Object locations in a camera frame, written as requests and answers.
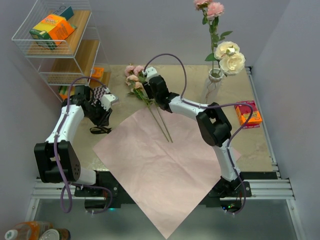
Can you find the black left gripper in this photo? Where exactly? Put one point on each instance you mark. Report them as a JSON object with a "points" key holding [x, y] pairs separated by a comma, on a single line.
{"points": [[103, 121]]}

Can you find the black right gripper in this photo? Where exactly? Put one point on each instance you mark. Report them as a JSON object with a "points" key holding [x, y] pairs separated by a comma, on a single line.
{"points": [[148, 88]]}

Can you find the black ribbon gold lettering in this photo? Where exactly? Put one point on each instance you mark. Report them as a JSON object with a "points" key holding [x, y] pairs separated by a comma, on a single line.
{"points": [[98, 130]]}

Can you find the white rose stem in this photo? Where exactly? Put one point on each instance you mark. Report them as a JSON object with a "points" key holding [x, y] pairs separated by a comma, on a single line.
{"points": [[231, 60]]}

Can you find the purple pink wrapping paper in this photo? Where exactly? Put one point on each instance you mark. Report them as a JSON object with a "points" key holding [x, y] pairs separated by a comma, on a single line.
{"points": [[138, 156]]}

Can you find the pink rose stem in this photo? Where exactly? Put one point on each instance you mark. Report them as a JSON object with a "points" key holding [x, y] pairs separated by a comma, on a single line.
{"points": [[136, 80], [211, 11]]}

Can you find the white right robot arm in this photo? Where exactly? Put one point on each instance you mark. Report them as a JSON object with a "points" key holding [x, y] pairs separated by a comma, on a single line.
{"points": [[213, 124]]}

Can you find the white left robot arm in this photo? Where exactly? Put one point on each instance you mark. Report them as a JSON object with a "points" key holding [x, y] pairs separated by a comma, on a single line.
{"points": [[56, 158]]}

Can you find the white ribbed ceramic vase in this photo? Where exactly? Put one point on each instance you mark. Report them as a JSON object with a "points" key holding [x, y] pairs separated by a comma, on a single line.
{"points": [[211, 86]]}

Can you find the zigzag patterned item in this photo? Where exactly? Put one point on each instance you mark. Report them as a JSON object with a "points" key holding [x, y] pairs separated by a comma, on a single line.
{"points": [[98, 92]]}

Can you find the peach rose stem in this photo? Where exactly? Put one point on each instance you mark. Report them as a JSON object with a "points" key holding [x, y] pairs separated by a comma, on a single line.
{"points": [[142, 100]]}

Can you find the colourful sponge pack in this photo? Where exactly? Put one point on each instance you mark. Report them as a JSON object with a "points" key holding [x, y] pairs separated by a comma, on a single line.
{"points": [[63, 91]]}

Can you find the small orange box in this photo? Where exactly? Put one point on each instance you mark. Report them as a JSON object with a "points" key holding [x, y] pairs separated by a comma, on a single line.
{"points": [[97, 73]]}

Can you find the orange yellow box on shelf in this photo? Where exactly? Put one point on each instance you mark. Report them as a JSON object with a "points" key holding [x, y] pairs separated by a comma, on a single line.
{"points": [[51, 31]]}

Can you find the pink orange snack box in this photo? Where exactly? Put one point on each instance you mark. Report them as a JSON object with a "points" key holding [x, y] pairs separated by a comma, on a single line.
{"points": [[243, 112]]}

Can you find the dark teal box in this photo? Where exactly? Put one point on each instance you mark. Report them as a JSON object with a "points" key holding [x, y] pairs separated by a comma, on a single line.
{"points": [[64, 11]]}

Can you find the metal tin can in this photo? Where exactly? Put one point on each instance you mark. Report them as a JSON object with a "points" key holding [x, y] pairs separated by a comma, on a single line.
{"points": [[56, 234]]}

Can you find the orange juice bottle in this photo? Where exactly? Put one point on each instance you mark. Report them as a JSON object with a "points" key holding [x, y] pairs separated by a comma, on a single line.
{"points": [[30, 230]]}

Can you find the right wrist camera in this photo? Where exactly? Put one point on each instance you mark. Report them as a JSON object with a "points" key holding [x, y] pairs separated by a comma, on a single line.
{"points": [[149, 73]]}

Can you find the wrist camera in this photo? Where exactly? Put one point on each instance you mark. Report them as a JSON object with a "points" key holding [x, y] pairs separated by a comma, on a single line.
{"points": [[149, 73], [107, 100]]}

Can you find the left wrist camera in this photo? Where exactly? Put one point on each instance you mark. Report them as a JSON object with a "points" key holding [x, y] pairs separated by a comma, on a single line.
{"points": [[107, 100]]}

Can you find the white wire shelf rack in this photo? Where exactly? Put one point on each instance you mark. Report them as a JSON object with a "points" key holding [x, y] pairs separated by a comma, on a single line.
{"points": [[77, 56]]}

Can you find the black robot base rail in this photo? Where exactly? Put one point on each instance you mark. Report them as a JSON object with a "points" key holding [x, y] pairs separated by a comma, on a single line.
{"points": [[227, 195]]}

